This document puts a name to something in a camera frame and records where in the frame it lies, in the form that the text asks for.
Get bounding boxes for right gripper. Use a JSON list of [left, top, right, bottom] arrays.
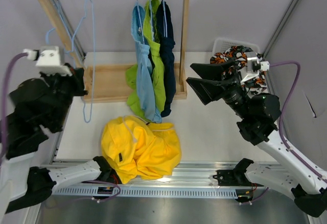
[[186, 59, 252, 120]]

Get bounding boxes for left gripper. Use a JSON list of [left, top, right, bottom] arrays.
[[42, 61, 90, 127]]

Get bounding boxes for orange camouflage shorts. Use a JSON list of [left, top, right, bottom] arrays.
[[210, 45, 267, 96]]

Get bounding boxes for blue hanger of yellow shorts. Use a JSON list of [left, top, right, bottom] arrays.
[[45, 0, 97, 124]]

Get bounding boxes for yellow shorts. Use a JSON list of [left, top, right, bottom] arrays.
[[101, 115, 182, 184]]

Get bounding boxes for blue hanger of camouflage shorts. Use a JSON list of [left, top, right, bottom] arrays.
[[50, 0, 85, 66]]

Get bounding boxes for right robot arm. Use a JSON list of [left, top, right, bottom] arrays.
[[186, 57, 326, 217]]

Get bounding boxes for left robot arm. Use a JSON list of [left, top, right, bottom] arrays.
[[1, 64, 112, 214]]

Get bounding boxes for light blue shorts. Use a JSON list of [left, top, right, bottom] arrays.
[[131, 5, 162, 123]]

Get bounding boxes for navy blue shorts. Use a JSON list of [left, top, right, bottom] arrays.
[[156, 1, 176, 117]]

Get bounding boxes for lime green shorts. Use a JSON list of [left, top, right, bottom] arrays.
[[125, 0, 166, 121]]

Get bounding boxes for blue hanger of light-blue shorts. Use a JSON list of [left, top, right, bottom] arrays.
[[136, 0, 145, 44]]

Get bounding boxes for wooden clothes rack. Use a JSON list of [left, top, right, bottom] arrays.
[[38, 0, 190, 103]]

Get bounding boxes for white plastic basket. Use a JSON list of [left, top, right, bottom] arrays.
[[212, 37, 261, 55]]

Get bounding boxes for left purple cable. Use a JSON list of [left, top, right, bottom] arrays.
[[0, 53, 28, 168]]

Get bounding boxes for purple cable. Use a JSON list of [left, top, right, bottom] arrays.
[[268, 60, 327, 184], [0, 53, 28, 168]]

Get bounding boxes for aluminium mounting rail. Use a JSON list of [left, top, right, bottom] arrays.
[[38, 160, 297, 189]]

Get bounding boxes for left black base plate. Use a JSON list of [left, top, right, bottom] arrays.
[[97, 171, 122, 185]]

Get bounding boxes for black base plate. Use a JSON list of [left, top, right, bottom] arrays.
[[211, 158, 254, 187], [97, 171, 122, 185]]

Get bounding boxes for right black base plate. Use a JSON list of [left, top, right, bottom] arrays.
[[211, 158, 254, 187]]

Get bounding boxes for white slotted cable duct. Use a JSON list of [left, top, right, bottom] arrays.
[[55, 187, 237, 199]]

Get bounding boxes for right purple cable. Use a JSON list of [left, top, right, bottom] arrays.
[[268, 60, 327, 184]]

